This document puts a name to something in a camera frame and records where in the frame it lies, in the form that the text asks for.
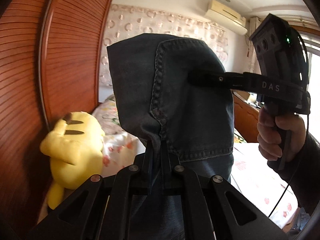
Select wooden side cabinet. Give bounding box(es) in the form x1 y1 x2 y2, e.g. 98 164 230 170
233 92 259 143

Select yellow plush toy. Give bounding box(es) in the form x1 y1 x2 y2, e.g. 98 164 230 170
40 112 105 210

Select white floral bed sheet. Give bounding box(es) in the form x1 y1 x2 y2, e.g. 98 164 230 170
37 94 301 229

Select right forearm dark sleeve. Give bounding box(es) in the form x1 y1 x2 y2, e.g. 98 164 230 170
267 134 319 215

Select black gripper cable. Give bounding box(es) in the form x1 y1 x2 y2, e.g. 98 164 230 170
267 29 311 218

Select right hand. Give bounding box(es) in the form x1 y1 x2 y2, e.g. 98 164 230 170
257 107 306 162

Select blue denim jeans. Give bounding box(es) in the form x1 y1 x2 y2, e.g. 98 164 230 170
107 34 234 239

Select white air conditioner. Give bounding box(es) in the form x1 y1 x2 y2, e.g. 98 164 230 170
205 0 248 35

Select circle patterned curtain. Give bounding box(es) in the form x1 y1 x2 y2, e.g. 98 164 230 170
98 3 230 87

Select wooden wardrobe door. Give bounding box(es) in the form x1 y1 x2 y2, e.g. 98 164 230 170
1 0 112 239

